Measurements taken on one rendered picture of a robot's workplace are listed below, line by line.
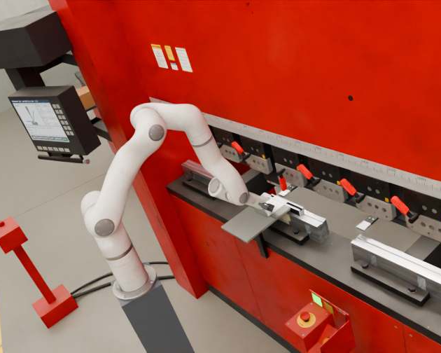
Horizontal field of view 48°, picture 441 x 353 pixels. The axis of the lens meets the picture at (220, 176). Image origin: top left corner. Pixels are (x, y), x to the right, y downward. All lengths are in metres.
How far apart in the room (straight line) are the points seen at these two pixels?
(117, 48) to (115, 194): 1.01
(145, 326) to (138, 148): 0.77
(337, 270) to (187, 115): 0.84
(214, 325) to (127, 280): 1.27
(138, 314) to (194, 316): 1.24
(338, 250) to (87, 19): 1.57
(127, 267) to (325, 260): 0.80
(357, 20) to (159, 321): 1.40
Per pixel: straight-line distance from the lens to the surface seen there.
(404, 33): 1.34
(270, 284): 2.49
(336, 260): 2.06
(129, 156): 1.77
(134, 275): 2.00
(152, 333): 2.16
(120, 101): 2.63
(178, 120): 1.79
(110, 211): 1.79
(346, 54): 1.48
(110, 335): 3.46
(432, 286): 1.84
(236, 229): 2.14
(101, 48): 2.56
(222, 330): 3.13
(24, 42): 2.62
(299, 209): 2.16
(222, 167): 1.89
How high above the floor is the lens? 2.28
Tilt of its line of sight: 30 degrees down
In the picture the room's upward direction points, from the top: 19 degrees counter-clockwise
